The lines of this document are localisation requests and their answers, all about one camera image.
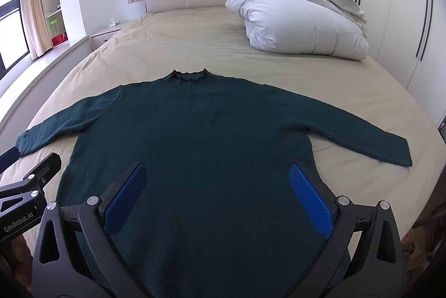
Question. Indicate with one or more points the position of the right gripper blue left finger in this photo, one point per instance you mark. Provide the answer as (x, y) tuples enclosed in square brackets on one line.
[(120, 197)]

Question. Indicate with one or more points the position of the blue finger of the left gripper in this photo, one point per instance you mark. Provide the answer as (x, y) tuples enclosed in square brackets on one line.
[(8, 158)]

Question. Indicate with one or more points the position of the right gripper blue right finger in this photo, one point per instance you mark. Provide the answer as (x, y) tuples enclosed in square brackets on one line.
[(316, 198)]

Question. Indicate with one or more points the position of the dark green knit sweater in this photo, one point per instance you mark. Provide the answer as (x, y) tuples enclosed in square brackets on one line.
[(218, 216)]

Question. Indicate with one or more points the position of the red storage box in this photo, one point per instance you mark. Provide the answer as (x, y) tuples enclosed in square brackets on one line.
[(59, 39)]

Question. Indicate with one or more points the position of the green plastic container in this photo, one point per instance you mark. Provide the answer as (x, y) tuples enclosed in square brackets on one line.
[(55, 23)]

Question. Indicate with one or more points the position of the white bedside table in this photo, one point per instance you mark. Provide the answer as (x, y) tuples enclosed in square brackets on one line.
[(102, 36)]

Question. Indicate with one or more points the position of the beige curtain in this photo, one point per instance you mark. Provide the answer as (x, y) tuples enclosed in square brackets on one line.
[(37, 35)]

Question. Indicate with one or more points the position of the beige bed sheet mattress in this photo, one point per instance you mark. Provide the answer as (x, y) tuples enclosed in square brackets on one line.
[(214, 40)]

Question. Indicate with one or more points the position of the white folded duvet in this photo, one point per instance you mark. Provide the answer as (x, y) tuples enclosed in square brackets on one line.
[(336, 28)]

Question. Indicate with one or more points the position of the window with black frame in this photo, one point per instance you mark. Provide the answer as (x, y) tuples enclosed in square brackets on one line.
[(14, 46)]

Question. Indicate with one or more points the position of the white wardrobe with black handles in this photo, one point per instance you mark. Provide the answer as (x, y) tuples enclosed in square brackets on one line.
[(398, 32)]

